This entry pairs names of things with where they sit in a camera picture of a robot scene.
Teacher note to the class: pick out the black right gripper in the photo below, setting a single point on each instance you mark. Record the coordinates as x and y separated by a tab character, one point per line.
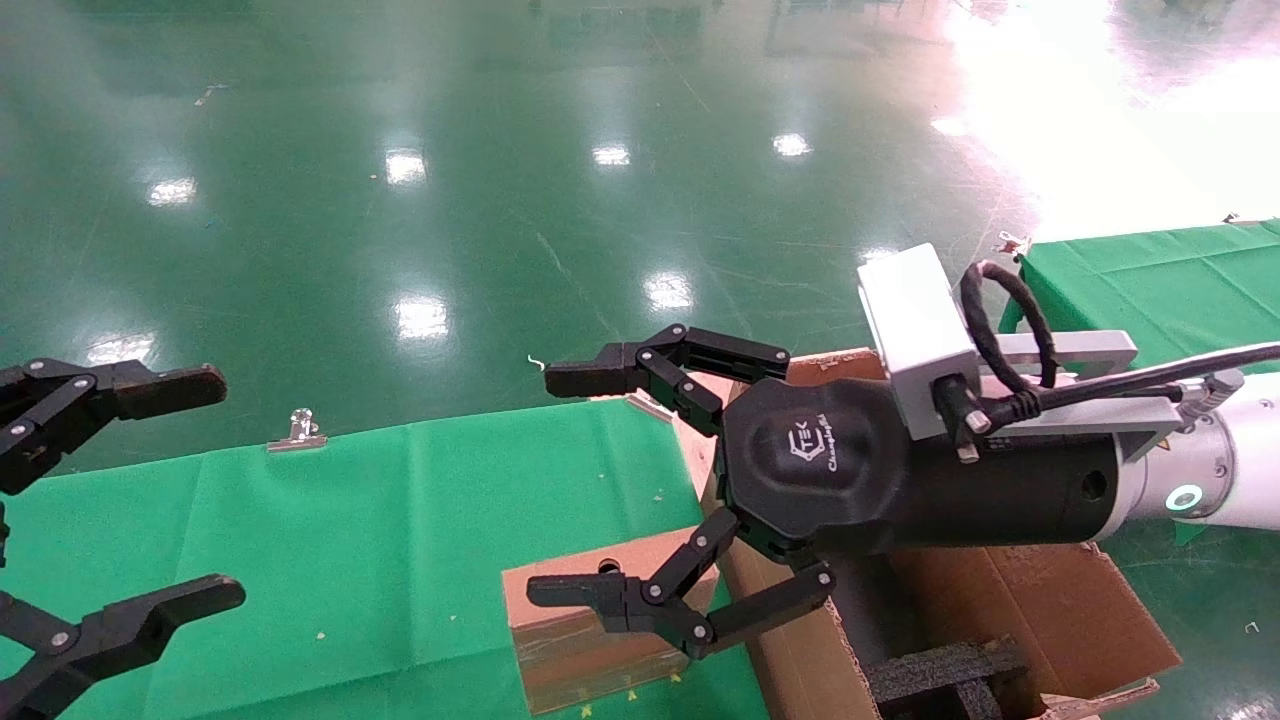
850	480

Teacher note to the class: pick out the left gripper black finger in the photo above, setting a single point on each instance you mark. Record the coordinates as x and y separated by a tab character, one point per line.
120	630
150	388

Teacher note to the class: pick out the small brown cardboard box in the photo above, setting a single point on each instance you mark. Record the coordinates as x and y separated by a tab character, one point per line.
570	660

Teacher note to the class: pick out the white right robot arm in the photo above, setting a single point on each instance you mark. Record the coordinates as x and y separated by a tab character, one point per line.
1250	470

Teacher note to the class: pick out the large open brown carton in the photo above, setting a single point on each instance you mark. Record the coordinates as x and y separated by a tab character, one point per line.
1060	610

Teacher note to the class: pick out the large green table cloth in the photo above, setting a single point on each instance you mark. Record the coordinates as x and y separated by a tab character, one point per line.
350	550

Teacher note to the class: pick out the black foam insert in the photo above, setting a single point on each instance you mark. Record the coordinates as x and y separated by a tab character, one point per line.
930	680

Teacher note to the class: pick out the green cloth side table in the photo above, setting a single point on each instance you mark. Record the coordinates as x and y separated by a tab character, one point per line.
1150	280

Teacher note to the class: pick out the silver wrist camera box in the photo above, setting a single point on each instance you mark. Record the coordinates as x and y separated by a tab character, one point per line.
915	320

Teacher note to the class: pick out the silver camera mount bracket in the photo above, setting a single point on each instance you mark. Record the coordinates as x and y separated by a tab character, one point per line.
1080	348

